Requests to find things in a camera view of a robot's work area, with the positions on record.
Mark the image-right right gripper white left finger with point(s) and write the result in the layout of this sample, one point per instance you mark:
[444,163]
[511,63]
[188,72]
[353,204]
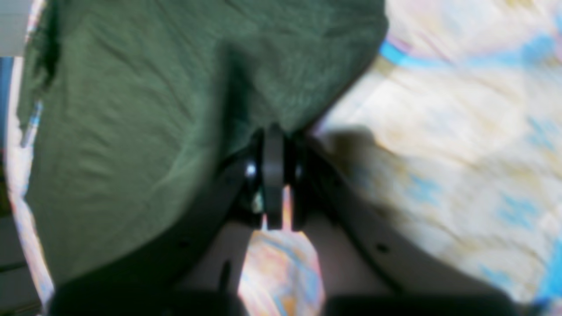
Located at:
[193,268]

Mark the image-right right gripper white right finger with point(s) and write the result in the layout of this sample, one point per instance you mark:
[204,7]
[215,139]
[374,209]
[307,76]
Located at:
[369,268]

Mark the dark green long-sleeve T-shirt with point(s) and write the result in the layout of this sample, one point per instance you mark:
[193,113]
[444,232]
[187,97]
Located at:
[142,98]

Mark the colourful patterned tablecloth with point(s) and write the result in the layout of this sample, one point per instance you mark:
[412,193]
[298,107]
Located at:
[452,133]

